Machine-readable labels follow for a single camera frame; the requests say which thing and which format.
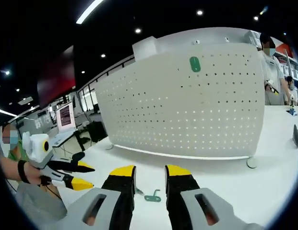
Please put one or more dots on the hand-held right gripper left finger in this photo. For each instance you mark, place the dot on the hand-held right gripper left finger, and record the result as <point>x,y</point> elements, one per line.
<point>115,206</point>

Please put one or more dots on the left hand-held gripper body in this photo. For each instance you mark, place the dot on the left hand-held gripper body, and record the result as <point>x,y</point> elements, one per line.
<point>37,148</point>

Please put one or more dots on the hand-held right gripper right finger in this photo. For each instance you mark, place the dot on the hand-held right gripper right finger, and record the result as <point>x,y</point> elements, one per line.
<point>184,206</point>

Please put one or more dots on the green hook assembly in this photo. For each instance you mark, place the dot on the green hook assembly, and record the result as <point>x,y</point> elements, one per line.
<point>195,64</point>
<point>152,198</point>
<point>139,191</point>

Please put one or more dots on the white perforated mounting plate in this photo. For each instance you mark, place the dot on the white perforated mounting plate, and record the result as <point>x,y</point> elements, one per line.
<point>182,115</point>

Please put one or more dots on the person's left hand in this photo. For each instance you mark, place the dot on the person's left hand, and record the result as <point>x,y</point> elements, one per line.
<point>31,173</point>

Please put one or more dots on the black desk stand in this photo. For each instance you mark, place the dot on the black desk stand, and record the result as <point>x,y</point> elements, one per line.
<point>78,157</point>

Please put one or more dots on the grey mesh office chair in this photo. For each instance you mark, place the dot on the grey mesh office chair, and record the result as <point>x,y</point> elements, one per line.
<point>40,203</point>

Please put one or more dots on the pink computer monitor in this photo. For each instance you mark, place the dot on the pink computer monitor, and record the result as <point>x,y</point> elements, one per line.
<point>66,117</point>

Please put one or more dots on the black office chair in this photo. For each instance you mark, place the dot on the black office chair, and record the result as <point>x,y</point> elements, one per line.
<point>98,131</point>

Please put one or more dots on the colourful toy block stack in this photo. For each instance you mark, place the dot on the colourful toy block stack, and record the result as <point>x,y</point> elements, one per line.
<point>292,110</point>

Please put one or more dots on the ceiling light strip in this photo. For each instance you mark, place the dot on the ceiling light strip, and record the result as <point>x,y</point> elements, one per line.
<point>88,10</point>

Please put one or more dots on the white storage shelving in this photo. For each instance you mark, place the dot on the white storage shelving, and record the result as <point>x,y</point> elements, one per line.
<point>291,64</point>

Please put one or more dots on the white partition wall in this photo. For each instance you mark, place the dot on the white partition wall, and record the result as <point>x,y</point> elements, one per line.
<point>163,43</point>

